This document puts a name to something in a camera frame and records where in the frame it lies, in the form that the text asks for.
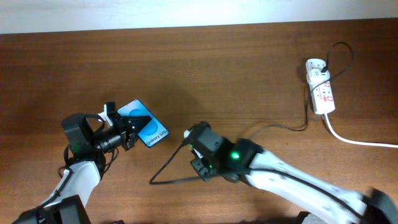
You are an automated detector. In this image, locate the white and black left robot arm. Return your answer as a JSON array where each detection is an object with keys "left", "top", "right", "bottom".
[{"left": 14, "top": 112, "right": 152, "bottom": 224}]

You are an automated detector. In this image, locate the white power strip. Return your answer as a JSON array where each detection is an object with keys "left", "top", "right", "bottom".
[{"left": 305, "top": 58, "right": 335, "bottom": 115}]

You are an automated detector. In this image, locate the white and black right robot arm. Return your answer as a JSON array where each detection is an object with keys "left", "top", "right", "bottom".
[{"left": 183, "top": 121, "right": 397, "bottom": 223}]

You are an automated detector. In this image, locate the white power strip cord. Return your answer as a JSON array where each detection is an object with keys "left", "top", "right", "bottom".
[{"left": 322, "top": 113, "right": 398, "bottom": 149}]

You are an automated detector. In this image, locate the black phone charger cable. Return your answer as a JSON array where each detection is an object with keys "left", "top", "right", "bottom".
[{"left": 239, "top": 41, "right": 354, "bottom": 141}]

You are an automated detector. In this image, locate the white charger plug adapter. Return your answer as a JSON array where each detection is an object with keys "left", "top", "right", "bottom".
[{"left": 307, "top": 68, "right": 330, "bottom": 85}]

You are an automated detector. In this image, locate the blue Galaxy smartphone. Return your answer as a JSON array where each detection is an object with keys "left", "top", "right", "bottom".
[{"left": 118, "top": 99, "right": 169, "bottom": 148}]

